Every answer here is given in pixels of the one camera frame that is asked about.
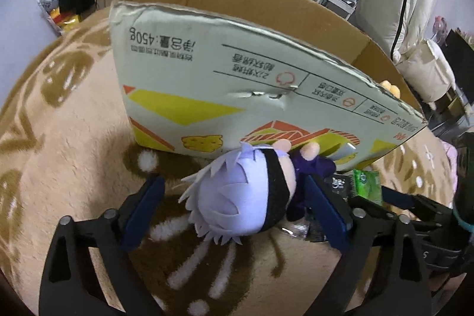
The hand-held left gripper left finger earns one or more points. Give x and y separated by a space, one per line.
142 212

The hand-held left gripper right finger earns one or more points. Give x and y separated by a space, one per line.
327 212

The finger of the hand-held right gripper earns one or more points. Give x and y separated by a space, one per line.
414 203

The green snack packet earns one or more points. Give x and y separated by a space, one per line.
366 184

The lavender-haired plush doll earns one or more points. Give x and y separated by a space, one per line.
229 197

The yellow plush toy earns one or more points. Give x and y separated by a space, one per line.
390 88

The printed cardboard box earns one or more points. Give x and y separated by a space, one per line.
207 79

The beige patterned rug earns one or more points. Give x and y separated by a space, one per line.
74 153

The black monitor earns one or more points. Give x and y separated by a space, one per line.
459 57

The pink desk fan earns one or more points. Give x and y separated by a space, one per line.
440 28

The pile of snack packets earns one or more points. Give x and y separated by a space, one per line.
55 5

